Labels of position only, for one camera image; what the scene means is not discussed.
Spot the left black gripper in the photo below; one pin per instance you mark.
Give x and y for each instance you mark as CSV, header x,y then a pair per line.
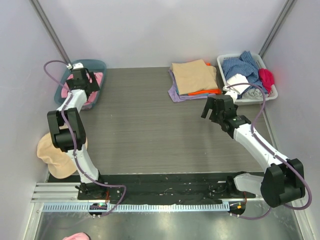
x,y
88,83

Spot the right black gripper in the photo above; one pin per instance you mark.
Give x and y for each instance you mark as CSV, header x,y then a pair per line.
x,y
215,110

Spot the pink t shirt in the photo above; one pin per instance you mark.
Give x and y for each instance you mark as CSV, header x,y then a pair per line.
x,y
62,92

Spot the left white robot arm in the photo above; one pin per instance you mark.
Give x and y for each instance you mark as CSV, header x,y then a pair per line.
x,y
68,133

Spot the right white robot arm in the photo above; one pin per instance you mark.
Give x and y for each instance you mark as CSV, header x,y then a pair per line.
x,y
283,178

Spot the orange folded t shirt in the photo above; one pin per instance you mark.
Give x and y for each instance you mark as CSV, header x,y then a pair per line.
x,y
215,90

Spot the teal plastic bin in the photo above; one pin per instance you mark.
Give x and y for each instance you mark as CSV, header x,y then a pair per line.
x,y
93,65

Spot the beige folded t shirt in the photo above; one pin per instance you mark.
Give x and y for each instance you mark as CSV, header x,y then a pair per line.
x,y
192,76

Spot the lavender folded t shirt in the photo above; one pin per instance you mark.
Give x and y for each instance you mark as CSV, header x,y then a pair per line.
x,y
176,98

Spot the teal folded t shirt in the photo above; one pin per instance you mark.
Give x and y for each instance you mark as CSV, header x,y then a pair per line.
x,y
185,94

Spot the white cloth in basket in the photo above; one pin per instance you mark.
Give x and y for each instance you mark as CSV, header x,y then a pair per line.
x,y
237,83

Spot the grey cloth in basket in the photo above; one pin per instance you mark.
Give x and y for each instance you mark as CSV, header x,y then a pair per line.
x,y
252,94

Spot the blue checked shirt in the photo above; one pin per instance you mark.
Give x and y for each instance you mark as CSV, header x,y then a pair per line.
x,y
244,65

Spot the magenta cloth in basket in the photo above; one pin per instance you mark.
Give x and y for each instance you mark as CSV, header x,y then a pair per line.
x,y
267,79

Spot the beige crumpled cloth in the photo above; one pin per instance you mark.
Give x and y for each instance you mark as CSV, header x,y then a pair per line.
x,y
59,163

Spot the pink cloth at bottom edge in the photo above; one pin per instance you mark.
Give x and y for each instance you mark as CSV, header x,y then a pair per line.
x,y
77,236

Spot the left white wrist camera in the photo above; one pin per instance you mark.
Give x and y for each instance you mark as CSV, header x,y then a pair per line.
x,y
75,66

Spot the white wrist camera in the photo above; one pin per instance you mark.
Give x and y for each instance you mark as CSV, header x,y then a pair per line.
x,y
230,92
75,66

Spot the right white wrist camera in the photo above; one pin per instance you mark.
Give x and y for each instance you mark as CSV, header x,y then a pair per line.
x,y
230,92

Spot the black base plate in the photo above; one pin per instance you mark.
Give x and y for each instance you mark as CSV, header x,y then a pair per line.
x,y
170,189

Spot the left aluminium frame post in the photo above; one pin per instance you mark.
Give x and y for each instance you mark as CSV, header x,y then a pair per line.
x,y
49,29

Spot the aluminium frame post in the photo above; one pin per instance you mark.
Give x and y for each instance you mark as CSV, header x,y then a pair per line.
x,y
280,20
49,29

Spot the white slotted cable duct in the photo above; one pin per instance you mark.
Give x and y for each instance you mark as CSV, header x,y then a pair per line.
x,y
98,207

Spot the aluminium rail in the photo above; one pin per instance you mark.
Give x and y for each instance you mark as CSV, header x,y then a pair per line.
x,y
55,192

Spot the right aluminium frame post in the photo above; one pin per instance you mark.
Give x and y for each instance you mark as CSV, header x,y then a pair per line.
x,y
280,20

